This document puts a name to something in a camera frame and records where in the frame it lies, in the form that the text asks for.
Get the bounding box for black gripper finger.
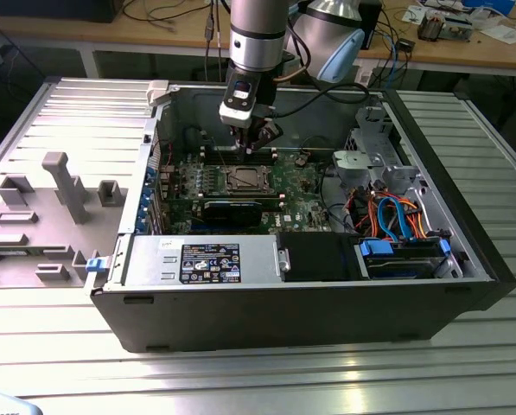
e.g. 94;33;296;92
247;117;283;156
230;124;252;155

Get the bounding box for metal socket cover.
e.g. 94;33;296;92
225;166;271;194

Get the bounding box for black RAM slot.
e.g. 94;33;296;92
203;151;277;158
200;155;277;163
203;160;277;168
200;147;277;154

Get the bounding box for metal locking lever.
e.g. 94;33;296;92
208;136;232;170

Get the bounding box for CPU socket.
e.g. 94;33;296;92
224;165;271;195

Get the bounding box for green motherboard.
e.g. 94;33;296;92
158;148;335;238

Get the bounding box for black graphics card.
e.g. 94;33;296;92
201;198;264;229

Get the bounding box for silver metal drive cage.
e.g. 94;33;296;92
331;105;419;191

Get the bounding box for white label card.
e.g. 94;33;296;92
353;60;374;86

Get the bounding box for wooden desk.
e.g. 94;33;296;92
0;0;516;73

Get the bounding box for black upright box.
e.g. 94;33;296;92
360;0;384;49

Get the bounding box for silver power supply unit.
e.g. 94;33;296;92
123;234;281;290

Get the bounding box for hard disk in blue carrier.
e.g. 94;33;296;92
354;239;453;281

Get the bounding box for copper coil transformer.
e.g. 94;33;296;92
416;11;443;43

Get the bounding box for black PC case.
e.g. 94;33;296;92
84;79;516;356

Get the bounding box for blue plastic latch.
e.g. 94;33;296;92
86;257;111;275

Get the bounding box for circuit board device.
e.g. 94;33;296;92
439;12;474;43

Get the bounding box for grey parts rack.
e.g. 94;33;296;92
0;150;132;291

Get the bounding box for large black box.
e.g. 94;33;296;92
0;0;124;23

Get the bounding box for blue box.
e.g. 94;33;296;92
461;0;516;15

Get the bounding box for white papers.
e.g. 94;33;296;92
481;23;516;45

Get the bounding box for white rounded device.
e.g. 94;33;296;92
0;390;41;415

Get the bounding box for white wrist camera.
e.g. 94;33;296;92
218;75;258;129

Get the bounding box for copper-coloured cable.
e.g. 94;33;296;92
273;63;304;84

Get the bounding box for thin dark wire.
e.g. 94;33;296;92
300;135;335;153

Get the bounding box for black camera cable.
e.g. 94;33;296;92
272;21;371;118

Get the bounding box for black hanging cable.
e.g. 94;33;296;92
201;0;224;86

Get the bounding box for black wire loop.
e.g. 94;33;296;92
319;159;356;233

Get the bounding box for orange wire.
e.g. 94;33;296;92
393;197;428;239
352;193;392;239

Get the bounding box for blue cable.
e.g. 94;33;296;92
389;41;408;86

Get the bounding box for blue wire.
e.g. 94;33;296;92
377;196;417;243

